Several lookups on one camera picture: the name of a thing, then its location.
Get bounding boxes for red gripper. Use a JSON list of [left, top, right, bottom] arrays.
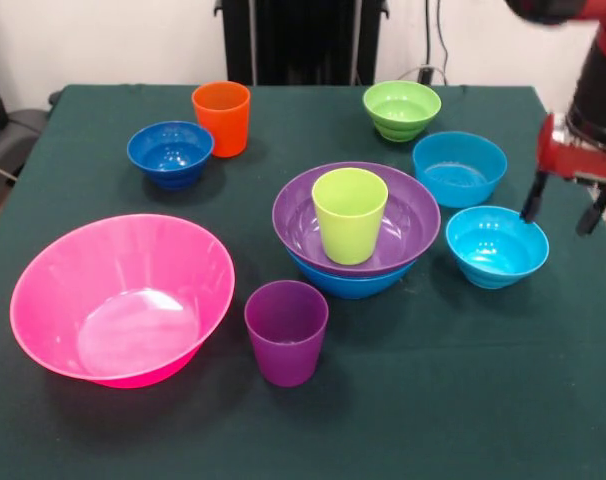
[[520, 112, 606, 237]]

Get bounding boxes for cyan ribbed bowl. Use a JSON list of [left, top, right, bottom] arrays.
[[444, 205, 551, 290]]

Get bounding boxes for large purple bowl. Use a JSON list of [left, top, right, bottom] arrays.
[[271, 161, 442, 279]]

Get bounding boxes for lime green cup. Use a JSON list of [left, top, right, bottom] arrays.
[[311, 167, 389, 266]]

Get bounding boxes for translucent blue straight-sided bowl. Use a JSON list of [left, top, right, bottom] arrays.
[[411, 130, 509, 209]]

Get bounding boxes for green ribbed bowl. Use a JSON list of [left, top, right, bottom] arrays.
[[361, 79, 443, 144]]

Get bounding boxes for dark green tablecloth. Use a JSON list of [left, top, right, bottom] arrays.
[[0, 83, 606, 480]]

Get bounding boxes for large blue bowl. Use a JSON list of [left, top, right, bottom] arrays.
[[287, 249, 419, 301]]

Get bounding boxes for purple cup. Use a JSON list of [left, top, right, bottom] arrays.
[[243, 279, 330, 388]]

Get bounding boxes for orange cup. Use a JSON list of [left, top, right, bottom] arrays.
[[191, 80, 252, 159]]

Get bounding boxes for dark blue ribbed bowl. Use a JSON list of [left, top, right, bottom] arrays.
[[126, 120, 215, 191]]

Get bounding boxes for large pink bowl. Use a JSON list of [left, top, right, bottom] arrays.
[[9, 213, 236, 390]]

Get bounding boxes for grey chair base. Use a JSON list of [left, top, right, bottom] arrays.
[[0, 107, 49, 176]]

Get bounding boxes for black cable with plug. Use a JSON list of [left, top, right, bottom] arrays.
[[416, 0, 450, 86]]

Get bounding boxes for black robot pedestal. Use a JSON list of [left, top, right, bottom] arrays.
[[213, 0, 392, 87]]

